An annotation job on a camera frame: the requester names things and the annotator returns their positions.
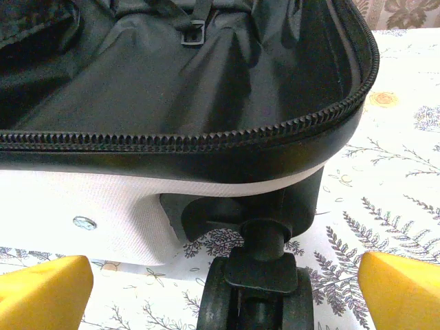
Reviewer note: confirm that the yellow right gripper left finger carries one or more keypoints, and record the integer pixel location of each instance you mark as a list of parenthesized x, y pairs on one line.
[(41, 295)]

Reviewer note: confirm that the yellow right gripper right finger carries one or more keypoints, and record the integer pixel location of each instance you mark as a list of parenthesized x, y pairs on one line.
[(402, 295)]

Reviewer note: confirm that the white hard-shell suitcase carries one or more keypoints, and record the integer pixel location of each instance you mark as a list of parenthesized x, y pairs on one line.
[(103, 206)]

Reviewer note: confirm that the floral tablecloth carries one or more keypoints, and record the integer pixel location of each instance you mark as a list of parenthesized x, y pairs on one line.
[(395, 206)]

